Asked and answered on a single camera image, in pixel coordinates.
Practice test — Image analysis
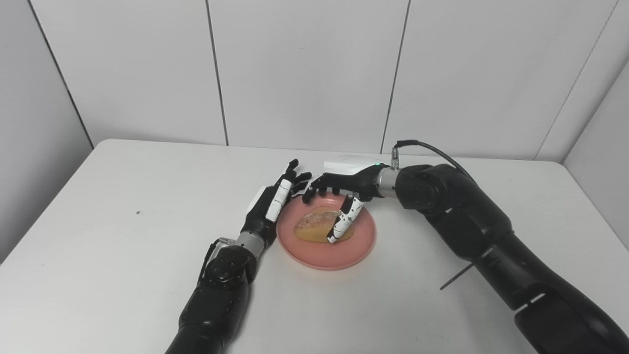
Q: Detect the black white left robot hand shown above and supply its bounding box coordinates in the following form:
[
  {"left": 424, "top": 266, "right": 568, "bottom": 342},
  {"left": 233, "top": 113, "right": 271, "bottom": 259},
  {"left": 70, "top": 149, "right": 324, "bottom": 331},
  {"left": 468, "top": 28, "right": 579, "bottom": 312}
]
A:
[{"left": 241, "top": 159, "right": 313, "bottom": 246}]

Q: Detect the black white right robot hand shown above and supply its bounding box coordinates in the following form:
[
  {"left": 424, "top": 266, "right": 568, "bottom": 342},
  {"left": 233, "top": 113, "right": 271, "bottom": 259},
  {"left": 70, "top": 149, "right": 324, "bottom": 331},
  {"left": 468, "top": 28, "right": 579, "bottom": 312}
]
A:
[{"left": 302, "top": 154, "right": 389, "bottom": 243}]

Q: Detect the golden bread roll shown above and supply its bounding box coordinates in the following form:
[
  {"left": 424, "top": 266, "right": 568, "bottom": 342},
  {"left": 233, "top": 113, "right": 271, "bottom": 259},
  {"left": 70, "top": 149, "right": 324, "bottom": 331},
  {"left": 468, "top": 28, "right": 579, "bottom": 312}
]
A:
[{"left": 294, "top": 206, "right": 354, "bottom": 243}]

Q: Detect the pink round plate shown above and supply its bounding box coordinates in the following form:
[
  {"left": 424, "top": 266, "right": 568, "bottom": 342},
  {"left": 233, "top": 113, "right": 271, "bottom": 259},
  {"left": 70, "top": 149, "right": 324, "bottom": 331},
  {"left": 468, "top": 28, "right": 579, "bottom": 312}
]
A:
[{"left": 276, "top": 193, "right": 376, "bottom": 270}]

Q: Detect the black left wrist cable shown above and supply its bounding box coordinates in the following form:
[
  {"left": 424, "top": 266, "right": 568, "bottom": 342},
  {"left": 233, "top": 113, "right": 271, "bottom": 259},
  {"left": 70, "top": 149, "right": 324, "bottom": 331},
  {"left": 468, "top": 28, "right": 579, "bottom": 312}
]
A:
[{"left": 198, "top": 237, "right": 237, "bottom": 284}]

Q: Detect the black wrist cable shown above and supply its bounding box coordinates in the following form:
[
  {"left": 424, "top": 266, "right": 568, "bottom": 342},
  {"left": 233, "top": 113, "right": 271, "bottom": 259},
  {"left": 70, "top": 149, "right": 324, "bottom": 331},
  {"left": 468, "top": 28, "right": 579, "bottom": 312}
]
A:
[
  {"left": 392, "top": 140, "right": 478, "bottom": 185},
  {"left": 198, "top": 237, "right": 237, "bottom": 284}
]

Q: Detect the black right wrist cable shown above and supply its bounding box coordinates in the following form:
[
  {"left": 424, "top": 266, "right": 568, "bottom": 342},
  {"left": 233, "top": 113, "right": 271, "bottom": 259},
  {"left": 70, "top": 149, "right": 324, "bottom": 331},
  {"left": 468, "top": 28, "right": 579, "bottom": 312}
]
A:
[{"left": 392, "top": 140, "right": 478, "bottom": 185}]

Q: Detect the black cable tie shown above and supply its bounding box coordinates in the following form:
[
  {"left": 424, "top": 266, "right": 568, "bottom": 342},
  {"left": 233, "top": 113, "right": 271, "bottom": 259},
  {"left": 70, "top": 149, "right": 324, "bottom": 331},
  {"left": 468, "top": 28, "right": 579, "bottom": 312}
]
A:
[{"left": 439, "top": 263, "right": 475, "bottom": 291}]

